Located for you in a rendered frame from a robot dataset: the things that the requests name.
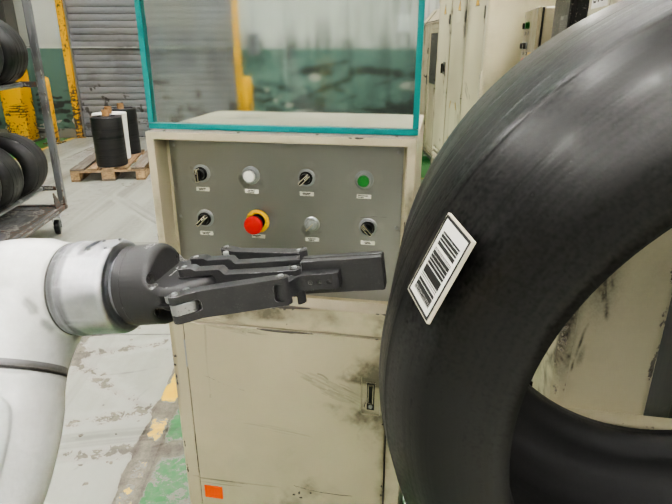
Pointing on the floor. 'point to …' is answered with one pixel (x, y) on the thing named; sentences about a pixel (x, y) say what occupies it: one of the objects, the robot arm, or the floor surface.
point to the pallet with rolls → (114, 146)
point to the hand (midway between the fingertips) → (343, 272)
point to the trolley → (11, 56)
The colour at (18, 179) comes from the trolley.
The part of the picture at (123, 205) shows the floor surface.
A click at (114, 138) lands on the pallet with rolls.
